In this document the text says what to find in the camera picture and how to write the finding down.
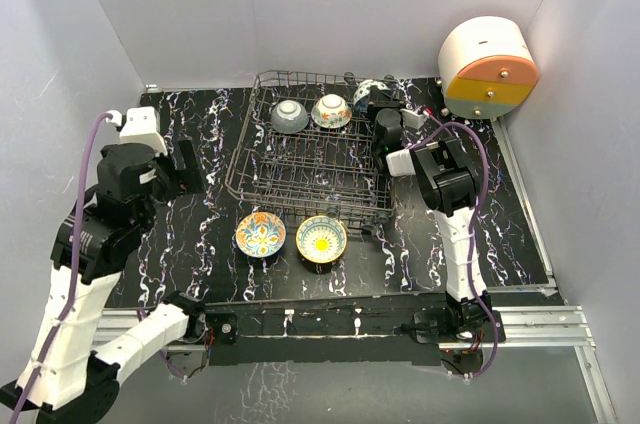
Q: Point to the round three-colour drawer unit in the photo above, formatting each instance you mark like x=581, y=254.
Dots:
x=486, y=68

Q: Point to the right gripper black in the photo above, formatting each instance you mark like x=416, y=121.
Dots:
x=397, y=110

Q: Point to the orange flower green leaf bowl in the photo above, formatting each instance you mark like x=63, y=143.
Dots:
x=331, y=112

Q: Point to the orange blue floral bowl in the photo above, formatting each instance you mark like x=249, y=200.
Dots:
x=260, y=234

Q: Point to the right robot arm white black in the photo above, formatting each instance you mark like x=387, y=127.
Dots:
x=454, y=191

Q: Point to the grey wire dish rack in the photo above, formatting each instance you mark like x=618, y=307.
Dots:
x=316, y=171

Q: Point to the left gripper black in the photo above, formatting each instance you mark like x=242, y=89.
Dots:
x=193, y=182

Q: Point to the aluminium frame rail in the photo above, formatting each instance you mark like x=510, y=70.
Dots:
x=386, y=272

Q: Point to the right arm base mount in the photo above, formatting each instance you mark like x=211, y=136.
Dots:
x=430, y=327

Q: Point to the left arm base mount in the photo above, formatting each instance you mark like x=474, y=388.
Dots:
x=221, y=328

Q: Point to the blue white pattern bowl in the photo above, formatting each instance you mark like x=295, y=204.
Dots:
x=363, y=91

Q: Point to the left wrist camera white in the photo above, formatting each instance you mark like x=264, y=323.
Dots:
x=142, y=125

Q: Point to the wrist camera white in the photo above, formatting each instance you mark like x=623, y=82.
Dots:
x=414, y=120
x=142, y=125

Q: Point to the yellow sun pattern bowl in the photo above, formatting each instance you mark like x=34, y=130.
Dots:
x=321, y=239

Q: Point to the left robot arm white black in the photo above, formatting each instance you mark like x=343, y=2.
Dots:
x=68, y=378

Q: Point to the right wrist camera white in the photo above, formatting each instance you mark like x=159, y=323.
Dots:
x=414, y=120

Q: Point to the grey speckled bowl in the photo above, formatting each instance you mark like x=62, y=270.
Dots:
x=289, y=117

